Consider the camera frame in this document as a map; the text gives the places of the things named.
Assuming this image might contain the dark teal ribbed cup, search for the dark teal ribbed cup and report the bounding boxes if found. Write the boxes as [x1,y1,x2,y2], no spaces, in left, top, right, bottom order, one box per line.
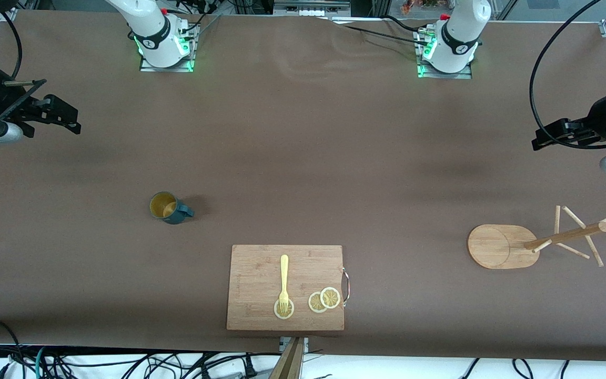
[149,191,196,225]

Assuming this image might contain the wooden mug rack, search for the wooden mug rack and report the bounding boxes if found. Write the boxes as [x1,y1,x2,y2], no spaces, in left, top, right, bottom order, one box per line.
[467,205,606,270]

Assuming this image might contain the brown table cover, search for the brown table cover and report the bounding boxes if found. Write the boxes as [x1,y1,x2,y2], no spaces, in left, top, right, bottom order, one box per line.
[0,9,606,363]

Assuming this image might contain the colourful snack packets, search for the colourful snack packets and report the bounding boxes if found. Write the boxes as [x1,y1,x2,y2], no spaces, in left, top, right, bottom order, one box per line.
[400,0,453,14]

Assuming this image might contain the wooden cutting board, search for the wooden cutting board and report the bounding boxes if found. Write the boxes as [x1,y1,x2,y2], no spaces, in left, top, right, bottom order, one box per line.
[226,244,350,332]

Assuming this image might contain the white power strip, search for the white power strip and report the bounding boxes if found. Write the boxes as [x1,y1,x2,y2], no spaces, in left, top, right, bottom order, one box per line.
[274,0,351,17]

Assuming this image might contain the yellow plastic fork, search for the yellow plastic fork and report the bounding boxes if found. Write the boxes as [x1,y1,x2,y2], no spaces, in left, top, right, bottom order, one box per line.
[279,255,290,315]

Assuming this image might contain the lemon slice under fork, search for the lemon slice under fork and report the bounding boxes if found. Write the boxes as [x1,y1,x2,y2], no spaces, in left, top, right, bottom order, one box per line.
[274,298,295,320]

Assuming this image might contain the wooden beam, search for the wooden beam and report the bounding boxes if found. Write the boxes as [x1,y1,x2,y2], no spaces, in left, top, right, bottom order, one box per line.
[269,337,305,379]

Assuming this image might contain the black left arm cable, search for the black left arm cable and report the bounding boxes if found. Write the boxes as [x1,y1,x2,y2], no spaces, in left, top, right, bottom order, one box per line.
[529,0,606,151]

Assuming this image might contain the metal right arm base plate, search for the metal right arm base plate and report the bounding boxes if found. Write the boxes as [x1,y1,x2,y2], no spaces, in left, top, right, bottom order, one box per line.
[139,24,197,73]

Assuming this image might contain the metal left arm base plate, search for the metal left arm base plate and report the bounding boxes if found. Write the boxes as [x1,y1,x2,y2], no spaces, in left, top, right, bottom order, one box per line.
[417,29,473,79]

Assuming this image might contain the short black table cable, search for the short black table cable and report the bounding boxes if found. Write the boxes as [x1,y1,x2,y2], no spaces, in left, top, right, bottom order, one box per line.
[385,14,430,33]

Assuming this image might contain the long black table cable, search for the long black table cable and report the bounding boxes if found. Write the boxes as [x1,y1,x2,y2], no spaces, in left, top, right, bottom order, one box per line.
[329,18,432,48]

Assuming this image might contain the teal floor cable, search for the teal floor cable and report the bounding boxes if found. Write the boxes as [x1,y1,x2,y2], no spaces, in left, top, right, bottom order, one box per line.
[34,346,51,379]

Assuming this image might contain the small metal bracket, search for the small metal bracket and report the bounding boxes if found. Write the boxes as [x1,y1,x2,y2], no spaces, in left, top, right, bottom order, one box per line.
[279,337,309,353]

